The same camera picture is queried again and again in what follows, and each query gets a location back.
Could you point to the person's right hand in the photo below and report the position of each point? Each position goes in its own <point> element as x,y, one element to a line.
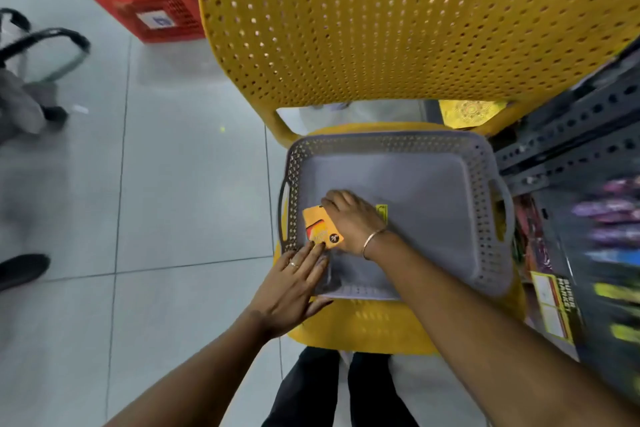
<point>357,226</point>

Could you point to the person's left hand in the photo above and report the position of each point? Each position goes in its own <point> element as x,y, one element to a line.
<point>285,299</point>

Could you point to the person's left middle finger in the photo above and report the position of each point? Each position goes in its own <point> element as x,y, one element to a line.
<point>311,259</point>

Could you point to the person's right fingers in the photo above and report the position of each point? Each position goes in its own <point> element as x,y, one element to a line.
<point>334,204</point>

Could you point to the person's left little finger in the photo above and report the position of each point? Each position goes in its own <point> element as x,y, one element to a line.
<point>281,264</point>

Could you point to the person's left thumb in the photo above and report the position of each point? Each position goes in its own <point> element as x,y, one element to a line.
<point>320,305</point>

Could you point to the orange snack packet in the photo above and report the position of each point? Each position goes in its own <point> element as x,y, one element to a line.
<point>320,226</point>

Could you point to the person's left forearm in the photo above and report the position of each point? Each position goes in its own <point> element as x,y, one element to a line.
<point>200,381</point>

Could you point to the person's right forearm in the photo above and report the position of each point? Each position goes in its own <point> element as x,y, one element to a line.
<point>490,356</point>

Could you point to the small yellow sticker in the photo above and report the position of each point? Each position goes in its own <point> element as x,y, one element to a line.
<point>382,212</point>

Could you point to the gold bangle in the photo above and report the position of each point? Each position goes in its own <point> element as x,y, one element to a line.
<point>370,240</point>

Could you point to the person's black trousers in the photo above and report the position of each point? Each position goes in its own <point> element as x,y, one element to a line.
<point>305,391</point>

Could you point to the grey perforated plastic basket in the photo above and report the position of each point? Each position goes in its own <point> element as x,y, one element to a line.
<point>435,191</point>

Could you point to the yellow patterned packet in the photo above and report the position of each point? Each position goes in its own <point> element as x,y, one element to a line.
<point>472,113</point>

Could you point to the yellow perforated plastic chair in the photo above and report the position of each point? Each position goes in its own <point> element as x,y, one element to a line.
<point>400,16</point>

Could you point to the yellow shelf label card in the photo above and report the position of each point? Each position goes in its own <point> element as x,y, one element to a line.
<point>555,306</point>

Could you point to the grey slotted metal shelf rack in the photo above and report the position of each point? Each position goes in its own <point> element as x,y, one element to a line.
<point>575,126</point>

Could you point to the row of colourful shelf packets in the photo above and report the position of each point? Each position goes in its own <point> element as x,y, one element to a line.
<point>610,251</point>

